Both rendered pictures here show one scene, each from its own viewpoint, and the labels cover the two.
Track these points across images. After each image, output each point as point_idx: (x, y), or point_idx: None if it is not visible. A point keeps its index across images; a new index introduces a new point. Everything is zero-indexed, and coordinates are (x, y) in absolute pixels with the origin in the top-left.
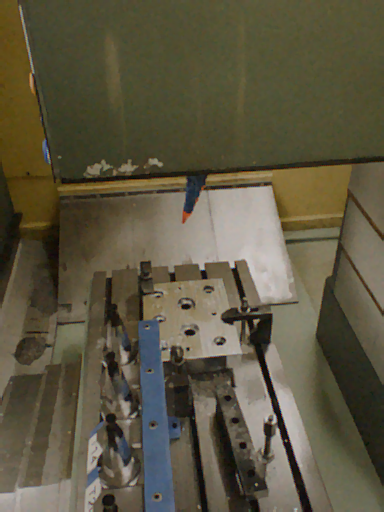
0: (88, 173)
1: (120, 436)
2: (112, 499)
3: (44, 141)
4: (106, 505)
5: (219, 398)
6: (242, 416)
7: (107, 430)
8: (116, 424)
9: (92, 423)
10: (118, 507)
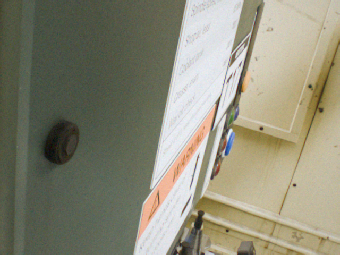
0: None
1: (178, 254)
2: (198, 211)
3: (234, 132)
4: (202, 211)
5: None
6: None
7: (187, 252)
8: (179, 252)
9: None
10: (193, 227)
